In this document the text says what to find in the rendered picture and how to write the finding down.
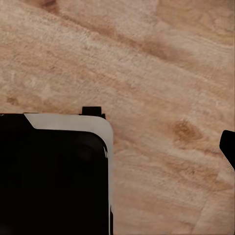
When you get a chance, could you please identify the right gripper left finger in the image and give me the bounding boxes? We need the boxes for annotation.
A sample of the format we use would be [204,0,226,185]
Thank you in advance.
[0,130,25,189]

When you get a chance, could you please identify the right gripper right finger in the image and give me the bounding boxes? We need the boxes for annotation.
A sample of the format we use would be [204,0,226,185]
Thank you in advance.
[219,130,235,170]

